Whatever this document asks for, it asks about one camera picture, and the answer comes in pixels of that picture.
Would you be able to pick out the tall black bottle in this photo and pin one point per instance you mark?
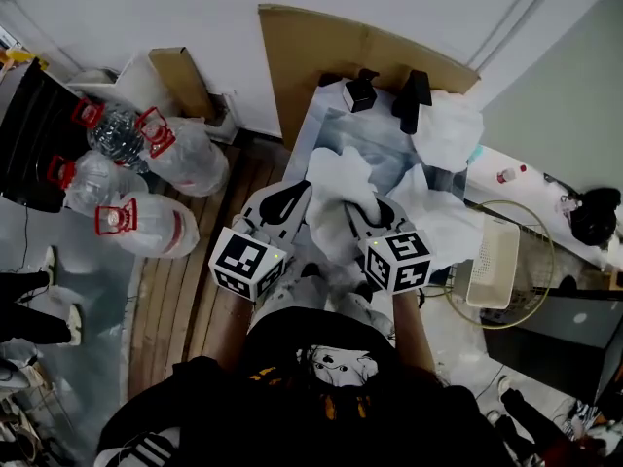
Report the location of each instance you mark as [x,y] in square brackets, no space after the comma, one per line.
[411,100]

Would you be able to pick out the white window ledge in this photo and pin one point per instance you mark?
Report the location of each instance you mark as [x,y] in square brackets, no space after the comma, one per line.
[535,188]

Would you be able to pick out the person's light trousers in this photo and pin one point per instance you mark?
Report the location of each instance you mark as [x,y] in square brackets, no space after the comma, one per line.
[311,295]

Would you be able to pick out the blue cloth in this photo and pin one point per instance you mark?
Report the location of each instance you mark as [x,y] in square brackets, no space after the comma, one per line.
[476,154]

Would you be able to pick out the ridged clear water bottle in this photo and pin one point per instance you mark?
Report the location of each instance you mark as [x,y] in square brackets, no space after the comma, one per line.
[117,139]

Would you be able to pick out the person's black shoe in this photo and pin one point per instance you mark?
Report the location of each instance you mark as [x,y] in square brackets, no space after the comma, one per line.
[364,292]
[311,270]

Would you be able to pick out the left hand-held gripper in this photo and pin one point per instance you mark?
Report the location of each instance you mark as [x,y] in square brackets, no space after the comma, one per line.
[243,258]

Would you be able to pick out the person's black shirt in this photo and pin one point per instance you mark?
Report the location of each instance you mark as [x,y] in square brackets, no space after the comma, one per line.
[292,416]

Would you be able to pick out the pale roller blind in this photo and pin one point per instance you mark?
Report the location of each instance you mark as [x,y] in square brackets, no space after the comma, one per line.
[560,90]

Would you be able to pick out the large cardboard sheet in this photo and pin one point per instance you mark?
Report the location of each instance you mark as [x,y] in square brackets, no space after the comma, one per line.
[311,46]

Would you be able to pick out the person's left forearm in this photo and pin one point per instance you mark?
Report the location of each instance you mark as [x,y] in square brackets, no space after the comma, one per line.
[233,329]

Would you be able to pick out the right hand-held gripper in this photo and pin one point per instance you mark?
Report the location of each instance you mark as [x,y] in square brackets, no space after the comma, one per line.
[394,261]

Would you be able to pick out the white open box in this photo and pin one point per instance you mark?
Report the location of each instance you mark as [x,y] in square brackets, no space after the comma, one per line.
[131,81]

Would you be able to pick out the large plastic water bottle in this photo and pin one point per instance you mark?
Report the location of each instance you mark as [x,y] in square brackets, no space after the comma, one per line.
[156,226]
[190,158]
[97,183]

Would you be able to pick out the small bottle with red label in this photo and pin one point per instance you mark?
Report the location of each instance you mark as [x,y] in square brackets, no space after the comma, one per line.
[506,176]

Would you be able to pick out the black bag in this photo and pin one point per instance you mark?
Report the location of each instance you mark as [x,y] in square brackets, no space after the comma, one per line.
[596,217]

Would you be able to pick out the wooden slat pallet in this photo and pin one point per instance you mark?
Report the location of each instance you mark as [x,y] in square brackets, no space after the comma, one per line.
[170,309]

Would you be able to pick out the yellow container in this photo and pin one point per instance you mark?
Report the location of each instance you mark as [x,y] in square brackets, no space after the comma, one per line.
[24,56]

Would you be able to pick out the dark grey desk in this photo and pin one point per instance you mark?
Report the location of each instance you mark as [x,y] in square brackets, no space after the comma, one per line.
[550,338]

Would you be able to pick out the long cardboard box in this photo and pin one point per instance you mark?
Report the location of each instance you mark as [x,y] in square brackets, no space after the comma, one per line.
[182,83]

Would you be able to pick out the person's right forearm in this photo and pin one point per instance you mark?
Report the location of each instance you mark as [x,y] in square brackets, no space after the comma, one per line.
[414,329]

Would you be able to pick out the grey square sink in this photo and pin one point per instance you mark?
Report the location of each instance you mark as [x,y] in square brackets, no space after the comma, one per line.
[360,134]

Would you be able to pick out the white plastic basket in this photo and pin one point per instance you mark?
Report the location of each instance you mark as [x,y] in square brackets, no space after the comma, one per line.
[491,261]

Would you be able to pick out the black pump bottle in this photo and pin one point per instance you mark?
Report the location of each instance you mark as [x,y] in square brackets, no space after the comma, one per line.
[360,95]

